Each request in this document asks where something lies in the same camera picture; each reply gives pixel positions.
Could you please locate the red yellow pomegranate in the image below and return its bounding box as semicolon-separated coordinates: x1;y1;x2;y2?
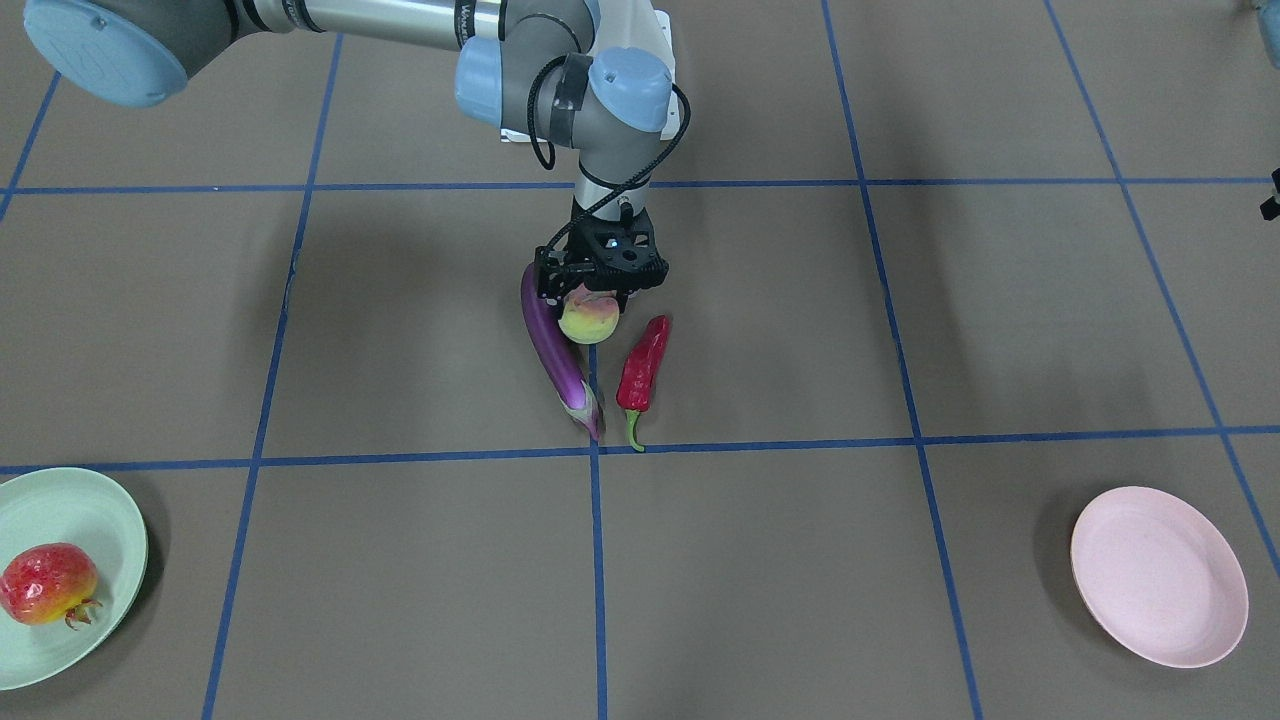
1;542;101;630

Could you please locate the pink plate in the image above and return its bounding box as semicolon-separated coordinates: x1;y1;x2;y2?
1070;486;1251;669

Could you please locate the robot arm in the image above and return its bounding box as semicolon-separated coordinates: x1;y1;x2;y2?
22;1;690;304

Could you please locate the red chili pepper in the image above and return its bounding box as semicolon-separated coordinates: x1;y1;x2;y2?
614;315;672;454

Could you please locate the yellow pink peach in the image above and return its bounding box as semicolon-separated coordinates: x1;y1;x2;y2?
557;284;622;345

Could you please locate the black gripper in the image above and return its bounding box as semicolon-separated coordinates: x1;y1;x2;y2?
532;205;669;306

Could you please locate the purple eggplant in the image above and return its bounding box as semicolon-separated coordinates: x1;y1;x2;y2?
518;263;602;442

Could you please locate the white camera stand column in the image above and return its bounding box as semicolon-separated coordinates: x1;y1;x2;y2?
454;1;681;151

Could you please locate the green plate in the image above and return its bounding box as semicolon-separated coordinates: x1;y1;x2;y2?
1;468;148;691

